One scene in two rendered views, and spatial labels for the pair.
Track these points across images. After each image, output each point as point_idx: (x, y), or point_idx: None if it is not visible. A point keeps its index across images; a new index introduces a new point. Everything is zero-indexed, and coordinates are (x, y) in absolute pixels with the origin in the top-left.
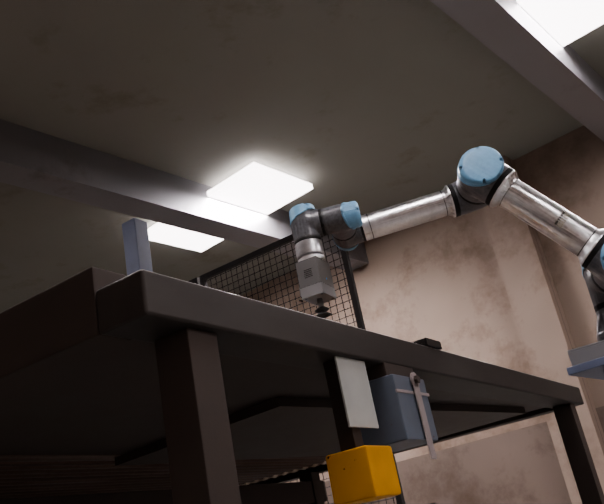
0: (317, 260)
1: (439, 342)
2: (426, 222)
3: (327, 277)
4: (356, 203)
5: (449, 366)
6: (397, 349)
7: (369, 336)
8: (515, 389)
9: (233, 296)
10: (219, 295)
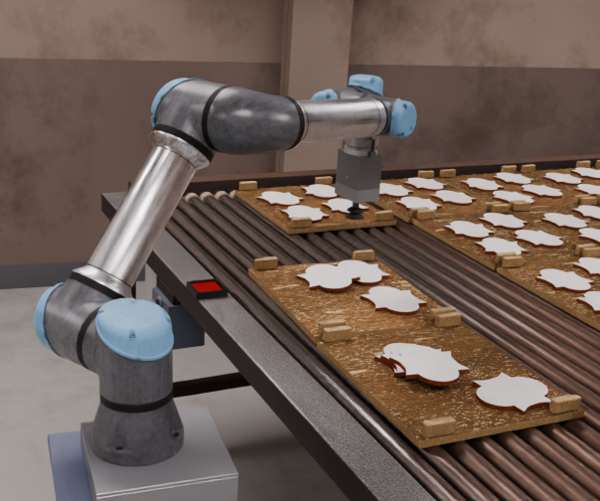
0: (339, 154)
1: (196, 293)
2: (316, 141)
3: (349, 176)
4: (311, 98)
5: (201, 318)
6: (167, 276)
7: (155, 257)
8: (278, 417)
9: (115, 211)
10: (112, 209)
